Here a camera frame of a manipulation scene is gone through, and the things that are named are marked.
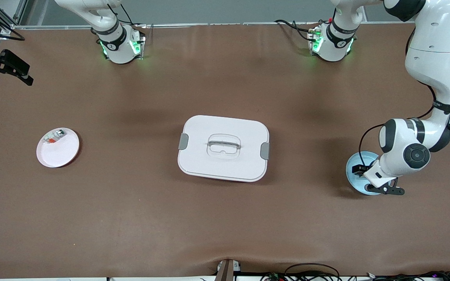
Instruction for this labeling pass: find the light blue round plate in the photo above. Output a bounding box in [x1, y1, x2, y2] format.
[346, 151, 384, 196]

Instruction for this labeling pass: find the pink round plate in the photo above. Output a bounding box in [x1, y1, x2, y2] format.
[36, 127, 80, 168]

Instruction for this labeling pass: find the white lidded storage box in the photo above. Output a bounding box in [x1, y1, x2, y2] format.
[177, 115, 270, 183]

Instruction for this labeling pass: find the brown table mat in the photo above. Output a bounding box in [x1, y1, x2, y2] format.
[0, 23, 450, 278]

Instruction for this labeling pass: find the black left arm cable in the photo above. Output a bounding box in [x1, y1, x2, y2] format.
[358, 23, 450, 172]

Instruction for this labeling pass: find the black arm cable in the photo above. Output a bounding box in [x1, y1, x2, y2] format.
[358, 23, 450, 172]
[0, 21, 27, 42]

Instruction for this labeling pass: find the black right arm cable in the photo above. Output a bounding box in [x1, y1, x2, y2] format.
[0, 21, 27, 42]

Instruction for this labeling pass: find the aluminium frame post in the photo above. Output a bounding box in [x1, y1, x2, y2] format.
[0, 0, 30, 39]

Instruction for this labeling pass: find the white and red switch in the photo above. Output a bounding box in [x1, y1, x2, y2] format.
[42, 130, 67, 145]

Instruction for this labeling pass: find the black looped cable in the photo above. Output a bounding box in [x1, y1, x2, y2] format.
[284, 263, 341, 281]

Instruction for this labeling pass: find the black cable bundle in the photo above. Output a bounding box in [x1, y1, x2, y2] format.
[366, 270, 450, 281]

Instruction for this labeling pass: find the black base cable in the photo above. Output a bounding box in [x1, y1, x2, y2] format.
[275, 20, 319, 41]

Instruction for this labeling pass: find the brown camera mount post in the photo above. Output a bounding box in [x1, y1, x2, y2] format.
[214, 259, 242, 281]

